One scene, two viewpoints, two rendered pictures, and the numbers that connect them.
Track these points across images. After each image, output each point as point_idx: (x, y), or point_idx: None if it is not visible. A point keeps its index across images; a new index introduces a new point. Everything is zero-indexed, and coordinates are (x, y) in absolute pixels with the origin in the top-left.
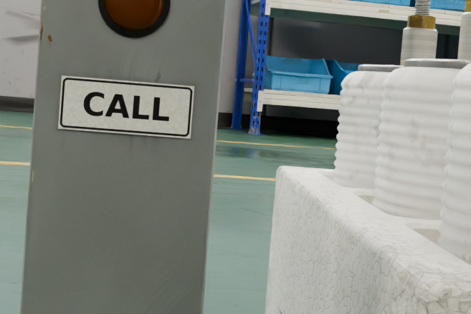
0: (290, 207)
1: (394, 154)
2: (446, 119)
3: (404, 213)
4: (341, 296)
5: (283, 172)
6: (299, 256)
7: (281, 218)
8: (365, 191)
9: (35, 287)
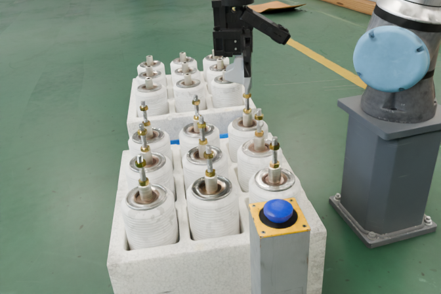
0: (163, 264)
1: (226, 221)
2: (235, 205)
3: (231, 230)
4: None
5: (130, 261)
6: (195, 268)
7: (140, 273)
8: (189, 237)
9: None
